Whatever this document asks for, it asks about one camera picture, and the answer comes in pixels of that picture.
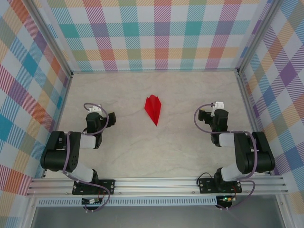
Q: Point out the aluminium side rail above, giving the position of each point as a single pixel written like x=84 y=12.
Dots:
x=57 y=126
x=255 y=118

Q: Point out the aluminium frame leg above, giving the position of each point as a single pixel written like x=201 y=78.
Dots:
x=283 y=213
x=29 y=213

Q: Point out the aluminium mounting rail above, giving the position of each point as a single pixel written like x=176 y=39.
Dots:
x=154 y=186

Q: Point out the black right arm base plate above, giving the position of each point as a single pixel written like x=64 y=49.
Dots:
x=206 y=186

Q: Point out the aluminium frame post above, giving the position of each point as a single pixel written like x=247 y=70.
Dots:
x=50 y=35
x=259 y=35

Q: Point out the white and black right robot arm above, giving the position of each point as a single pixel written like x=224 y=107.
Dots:
x=226 y=140

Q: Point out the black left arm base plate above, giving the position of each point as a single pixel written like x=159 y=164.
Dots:
x=107 y=186

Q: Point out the aluminium frame cross bar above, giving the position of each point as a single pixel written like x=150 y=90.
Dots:
x=154 y=70

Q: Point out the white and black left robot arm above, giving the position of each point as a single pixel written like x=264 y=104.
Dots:
x=88 y=141

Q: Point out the red paper sheet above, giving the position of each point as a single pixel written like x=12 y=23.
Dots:
x=154 y=109

